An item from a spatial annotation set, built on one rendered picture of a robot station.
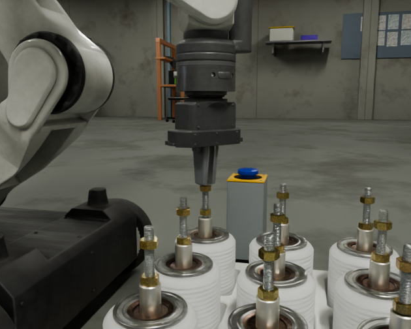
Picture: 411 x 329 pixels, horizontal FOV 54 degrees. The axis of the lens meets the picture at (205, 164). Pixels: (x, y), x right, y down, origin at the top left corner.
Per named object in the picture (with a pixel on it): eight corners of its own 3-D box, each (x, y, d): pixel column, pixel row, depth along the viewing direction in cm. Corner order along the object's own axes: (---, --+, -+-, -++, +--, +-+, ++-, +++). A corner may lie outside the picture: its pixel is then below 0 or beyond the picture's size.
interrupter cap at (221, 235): (177, 231, 67) (177, 227, 67) (222, 228, 69) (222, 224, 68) (185, 247, 60) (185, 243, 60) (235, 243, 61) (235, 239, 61)
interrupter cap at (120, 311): (171, 290, 46) (171, 284, 46) (199, 322, 40) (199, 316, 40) (105, 304, 43) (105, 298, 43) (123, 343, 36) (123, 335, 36)
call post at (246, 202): (224, 333, 81) (226, 181, 76) (231, 316, 88) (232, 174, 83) (260, 339, 79) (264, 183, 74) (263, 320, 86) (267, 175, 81)
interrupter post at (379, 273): (365, 288, 47) (367, 261, 46) (368, 280, 49) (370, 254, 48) (388, 293, 46) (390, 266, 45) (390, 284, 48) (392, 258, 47)
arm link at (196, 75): (188, 150, 54) (188, 58, 52) (152, 143, 62) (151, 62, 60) (256, 143, 62) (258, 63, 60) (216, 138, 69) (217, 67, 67)
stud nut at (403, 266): (393, 269, 35) (393, 260, 35) (398, 262, 36) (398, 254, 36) (417, 275, 34) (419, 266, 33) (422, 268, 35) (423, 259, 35)
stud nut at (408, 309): (389, 310, 35) (390, 301, 35) (395, 303, 37) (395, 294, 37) (413, 318, 34) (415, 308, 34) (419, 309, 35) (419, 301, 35)
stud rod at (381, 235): (374, 273, 47) (378, 210, 46) (374, 270, 48) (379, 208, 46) (383, 275, 46) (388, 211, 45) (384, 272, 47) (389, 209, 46)
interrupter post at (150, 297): (158, 305, 43) (157, 276, 43) (166, 316, 41) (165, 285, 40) (136, 310, 42) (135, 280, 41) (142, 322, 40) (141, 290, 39)
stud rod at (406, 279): (395, 327, 36) (402, 245, 34) (398, 322, 36) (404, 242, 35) (407, 331, 35) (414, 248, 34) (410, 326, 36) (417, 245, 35)
